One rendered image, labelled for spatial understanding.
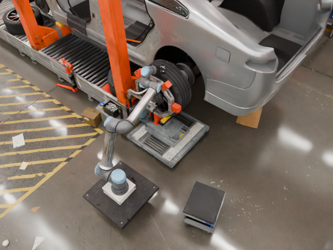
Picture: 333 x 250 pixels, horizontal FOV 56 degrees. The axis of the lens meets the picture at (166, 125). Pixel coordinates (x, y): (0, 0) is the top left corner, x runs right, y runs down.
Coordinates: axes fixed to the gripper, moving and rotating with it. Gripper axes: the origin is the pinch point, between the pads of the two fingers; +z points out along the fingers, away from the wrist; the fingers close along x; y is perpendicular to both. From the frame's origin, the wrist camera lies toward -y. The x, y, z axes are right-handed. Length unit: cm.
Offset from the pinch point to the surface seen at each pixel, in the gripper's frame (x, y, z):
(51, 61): -95, -209, 31
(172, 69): 1.4, 7.5, 8.0
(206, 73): 11.3, 40.8, 23.6
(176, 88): -12.5, 24.2, 1.9
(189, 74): -6.1, 11.9, 45.0
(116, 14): 38, -46, -42
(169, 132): -86, 19, 42
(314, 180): -63, 196, 103
